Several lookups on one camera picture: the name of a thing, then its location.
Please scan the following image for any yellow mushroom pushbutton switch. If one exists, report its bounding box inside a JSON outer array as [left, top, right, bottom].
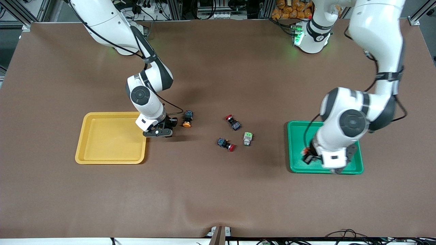
[[182, 110, 194, 128]]

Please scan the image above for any green plastic tray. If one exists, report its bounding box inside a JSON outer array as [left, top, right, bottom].
[[287, 121, 364, 175]]

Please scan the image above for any yellow plastic tray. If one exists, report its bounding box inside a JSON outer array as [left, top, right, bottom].
[[75, 112, 150, 165]]

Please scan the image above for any brown table mat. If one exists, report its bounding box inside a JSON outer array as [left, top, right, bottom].
[[0, 19, 436, 239]]

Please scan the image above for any white power strip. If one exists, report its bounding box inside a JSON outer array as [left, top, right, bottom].
[[197, 11, 247, 20]]

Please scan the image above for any pile of orange objects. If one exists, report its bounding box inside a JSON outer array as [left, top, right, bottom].
[[271, 0, 313, 20]]

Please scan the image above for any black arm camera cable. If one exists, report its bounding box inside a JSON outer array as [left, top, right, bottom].
[[68, 0, 184, 118], [307, 26, 408, 148]]

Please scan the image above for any red mushroom pushbutton switch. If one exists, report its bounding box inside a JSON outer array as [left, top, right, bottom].
[[217, 137, 235, 152], [225, 115, 242, 131]]

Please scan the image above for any black cable bundle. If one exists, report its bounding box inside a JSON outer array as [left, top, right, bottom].
[[324, 229, 436, 245]]

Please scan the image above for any aluminium frame post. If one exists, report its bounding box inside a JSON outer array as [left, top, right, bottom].
[[0, 0, 38, 32], [407, 0, 436, 26]]

